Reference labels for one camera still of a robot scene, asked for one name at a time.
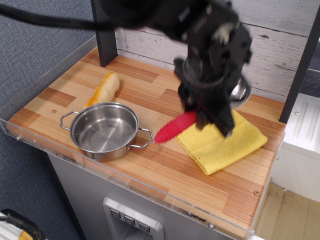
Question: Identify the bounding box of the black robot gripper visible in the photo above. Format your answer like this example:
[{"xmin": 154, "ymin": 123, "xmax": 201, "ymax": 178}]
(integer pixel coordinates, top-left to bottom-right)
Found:
[{"xmin": 173, "ymin": 22, "xmax": 252, "ymax": 137}]

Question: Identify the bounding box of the red handled metal spoon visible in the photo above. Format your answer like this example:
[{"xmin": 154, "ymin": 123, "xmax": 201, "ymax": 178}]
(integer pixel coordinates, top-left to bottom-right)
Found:
[{"xmin": 154, "ymin": 74, "xmax": 252, "ymax": 143}]

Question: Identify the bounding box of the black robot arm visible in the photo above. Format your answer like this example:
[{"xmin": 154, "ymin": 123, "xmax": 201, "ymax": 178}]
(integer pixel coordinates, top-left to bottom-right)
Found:
[{"xmin": 0, "ymin": 0, "xmax": 252, "ymax": 137}]

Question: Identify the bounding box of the stainless steel pot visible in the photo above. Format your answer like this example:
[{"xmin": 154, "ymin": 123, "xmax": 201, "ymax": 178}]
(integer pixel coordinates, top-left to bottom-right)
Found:
[{"xmin": 60, "ymin": 102, "xmax": 154, "ymax": 162}]

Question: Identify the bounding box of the yellow folded cloth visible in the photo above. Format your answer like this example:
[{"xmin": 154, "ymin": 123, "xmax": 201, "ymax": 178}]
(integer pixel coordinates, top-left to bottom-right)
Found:
[{"xmin": 176, "ymin": 110, "xmax": 268, "ymax": 176}]

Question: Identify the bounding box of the toy bread loaf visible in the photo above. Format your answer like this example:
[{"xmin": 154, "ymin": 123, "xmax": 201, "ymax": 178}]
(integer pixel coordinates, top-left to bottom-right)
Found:
[{"xmin": 83, "ymin": 72, "xmax": 120, "ymax": 109}]

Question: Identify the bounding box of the white toy sink unit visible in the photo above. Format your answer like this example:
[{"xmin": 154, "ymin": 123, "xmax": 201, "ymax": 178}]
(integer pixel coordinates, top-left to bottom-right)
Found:
[{"xmin": 271, "ymin": 93, "xmax": 320, "ymax": 202}]

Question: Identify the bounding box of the grey toy fridge cabinet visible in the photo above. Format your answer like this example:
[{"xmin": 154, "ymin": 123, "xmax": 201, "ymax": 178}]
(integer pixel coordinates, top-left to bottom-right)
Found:
[{"xmin": 48, "ymin": 154, "xmax": 229, "ymax": 240}]

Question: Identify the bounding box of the silver dispenser panel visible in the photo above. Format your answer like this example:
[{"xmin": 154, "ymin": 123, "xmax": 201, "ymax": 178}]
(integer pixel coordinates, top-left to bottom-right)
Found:
[{"xmin": 102, "ymin": 197, "xmax": 165, "ymax": 240}]

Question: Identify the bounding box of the yellow object bottom left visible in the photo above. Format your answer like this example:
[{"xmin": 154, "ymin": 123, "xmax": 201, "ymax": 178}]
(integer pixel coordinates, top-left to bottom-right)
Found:
[{"xmin": 18, "ymin": 230, "xmax": 33, "ymax": 240}]

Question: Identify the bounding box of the black left vertical post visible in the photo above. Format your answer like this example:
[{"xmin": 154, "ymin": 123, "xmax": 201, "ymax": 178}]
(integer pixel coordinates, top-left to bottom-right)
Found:
[{"xmin": 90, "ymin": 0, "xmax": 118, "ymax": 67}]

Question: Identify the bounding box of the black vertical post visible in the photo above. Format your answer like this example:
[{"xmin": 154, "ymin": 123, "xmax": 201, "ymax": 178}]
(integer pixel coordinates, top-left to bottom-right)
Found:
[
  {"xmin": 90, "ymin": 0, "xmax": 118, "ymax": 67},
  {"xmin": 279, "ymin": 7, "xmax": 320, "ymax": 124}
]

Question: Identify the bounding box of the black right vertical post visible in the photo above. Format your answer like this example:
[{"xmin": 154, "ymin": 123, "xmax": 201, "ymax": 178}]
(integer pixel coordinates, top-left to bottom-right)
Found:
[{"xmin": 279, "ymin": 7, "xmax": 320, "ymax": 124}]

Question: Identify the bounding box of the clear acrylic guard rail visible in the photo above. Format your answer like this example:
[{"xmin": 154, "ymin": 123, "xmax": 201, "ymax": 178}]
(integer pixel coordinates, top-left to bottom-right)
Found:
[{"xmin": 0, "ymin": 38, "xmax": 285, "ymax": 240}]

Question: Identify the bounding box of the black cable bundle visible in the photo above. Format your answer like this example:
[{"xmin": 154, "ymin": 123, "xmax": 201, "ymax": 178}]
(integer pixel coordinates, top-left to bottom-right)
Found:
[{"xmin": 0, "ymin": 213, "xmax": 46, "ymax": 240}]

